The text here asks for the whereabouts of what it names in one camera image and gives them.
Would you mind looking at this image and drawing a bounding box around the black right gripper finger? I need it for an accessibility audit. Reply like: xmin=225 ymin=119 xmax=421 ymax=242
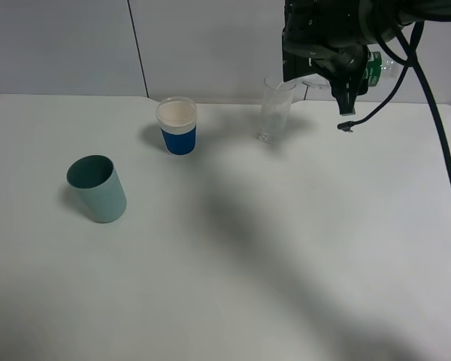
xmin=330 ymin=74 xmax=368 ymax=114

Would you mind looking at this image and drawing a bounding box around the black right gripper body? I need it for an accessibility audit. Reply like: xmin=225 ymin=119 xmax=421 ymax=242
xmin=281 ymin=1 xmax=368 ymax=83

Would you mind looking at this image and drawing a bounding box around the black cable with plug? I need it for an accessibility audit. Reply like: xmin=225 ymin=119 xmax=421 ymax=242
xmin=337 ymin=22 xmax=425 ymax=134

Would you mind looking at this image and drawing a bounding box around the black thick cable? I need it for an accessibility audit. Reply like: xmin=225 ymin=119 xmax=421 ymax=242
xmin=360 ymin=0 xmax=451 ymax=241

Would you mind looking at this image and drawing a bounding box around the tall clear glass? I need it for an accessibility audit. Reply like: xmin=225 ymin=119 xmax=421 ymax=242
xmin=258 ymin=76 xmax=296 ymax=144

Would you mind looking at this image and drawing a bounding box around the teal green plastic cup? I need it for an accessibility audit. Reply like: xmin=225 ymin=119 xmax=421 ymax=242
xmin=66 ymin=155 xmax=127 ymax=223

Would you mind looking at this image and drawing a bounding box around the blue sleeved paper cup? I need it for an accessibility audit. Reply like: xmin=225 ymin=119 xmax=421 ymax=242
xmin=156 ymin=97 xmax=197 ymax=156

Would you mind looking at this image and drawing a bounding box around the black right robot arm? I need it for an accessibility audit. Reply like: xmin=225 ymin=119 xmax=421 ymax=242
xmin=282 ymin=0 xmax=451 ymax=116

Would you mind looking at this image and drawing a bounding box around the clear green-labelled water bottle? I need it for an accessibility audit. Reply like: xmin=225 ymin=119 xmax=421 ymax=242
xmin=283 ymin=50 xmax=399 ymax=91

